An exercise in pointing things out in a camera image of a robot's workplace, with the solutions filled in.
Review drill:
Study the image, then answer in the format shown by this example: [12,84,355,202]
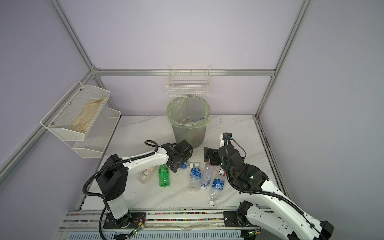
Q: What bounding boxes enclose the small blue label bottle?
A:
[180,162,195,169]

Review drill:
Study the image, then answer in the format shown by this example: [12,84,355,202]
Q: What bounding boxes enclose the clear crushed bottle purple print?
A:
[200,163,214,191]

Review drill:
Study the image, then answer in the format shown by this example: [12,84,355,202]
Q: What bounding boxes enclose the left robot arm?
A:
[82,140,194,220]

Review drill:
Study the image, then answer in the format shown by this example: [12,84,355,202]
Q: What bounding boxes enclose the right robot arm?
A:
[204,133,334,240]

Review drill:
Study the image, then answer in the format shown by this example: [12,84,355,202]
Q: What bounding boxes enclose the mesh waste bin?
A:
[166,95,211,149]

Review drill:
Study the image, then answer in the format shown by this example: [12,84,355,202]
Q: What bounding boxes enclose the red label crushed bottle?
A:
[214,166,226,176]

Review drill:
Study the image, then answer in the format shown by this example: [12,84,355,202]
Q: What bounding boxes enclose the green soda bottle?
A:
[159,165,171,188]

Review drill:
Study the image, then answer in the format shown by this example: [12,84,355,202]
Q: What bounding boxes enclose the blue label bottle front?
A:
[209,175,225,206]

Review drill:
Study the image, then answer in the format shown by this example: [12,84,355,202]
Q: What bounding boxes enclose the clear bottle yellow label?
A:
[138,166,158,184]

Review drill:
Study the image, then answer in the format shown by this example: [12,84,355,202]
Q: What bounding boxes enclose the beige cloth in shelf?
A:
[70,97,106,134]

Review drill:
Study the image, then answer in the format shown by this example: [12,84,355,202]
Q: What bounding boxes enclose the white mesh upper shelf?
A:
[40,82,110,142]

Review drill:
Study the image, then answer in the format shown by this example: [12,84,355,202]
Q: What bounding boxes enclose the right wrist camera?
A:
[220,133,232,148]

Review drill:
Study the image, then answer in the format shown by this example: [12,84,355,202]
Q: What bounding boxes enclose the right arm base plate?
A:
[223,211,250,228]

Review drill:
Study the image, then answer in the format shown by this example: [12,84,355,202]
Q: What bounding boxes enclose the white wire wall basket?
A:
[166,65,211,97]

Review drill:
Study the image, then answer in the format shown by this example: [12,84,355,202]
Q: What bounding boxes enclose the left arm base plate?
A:
[103,212,147,229]

